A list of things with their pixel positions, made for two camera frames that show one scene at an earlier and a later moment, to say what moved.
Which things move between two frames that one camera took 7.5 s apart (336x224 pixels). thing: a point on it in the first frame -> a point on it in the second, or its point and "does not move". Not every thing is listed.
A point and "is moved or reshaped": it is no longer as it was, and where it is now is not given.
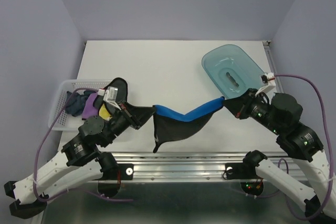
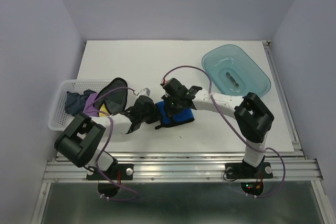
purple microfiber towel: x=90 y=110 does not move
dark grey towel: x=76 y=102 does not move
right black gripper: x=239 y=104 -> x=165 y=98
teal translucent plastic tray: x=232 y=70 does not move
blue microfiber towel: x=170 y=125 is moved or reshaped
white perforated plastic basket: x=63 y=91 does not move
